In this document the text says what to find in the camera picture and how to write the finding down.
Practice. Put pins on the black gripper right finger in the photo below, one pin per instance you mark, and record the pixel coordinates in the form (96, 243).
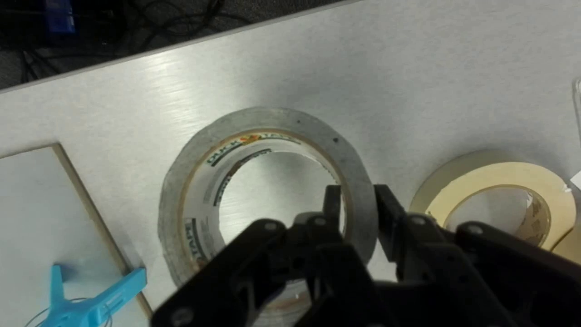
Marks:
(392, 230)

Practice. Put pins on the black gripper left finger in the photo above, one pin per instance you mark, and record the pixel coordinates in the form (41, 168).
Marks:
(332, 210)

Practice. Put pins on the beige masking tape roll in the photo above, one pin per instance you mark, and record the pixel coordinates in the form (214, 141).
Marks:
(501, 166)

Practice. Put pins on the grey duct tape roll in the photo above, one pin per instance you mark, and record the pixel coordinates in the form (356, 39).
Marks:
(174, 201)

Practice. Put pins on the blue plastic spring clamp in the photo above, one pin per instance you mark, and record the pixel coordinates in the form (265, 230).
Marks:
(90, 306)

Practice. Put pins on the small blue box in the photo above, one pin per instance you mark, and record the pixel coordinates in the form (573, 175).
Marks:
(60, 16)

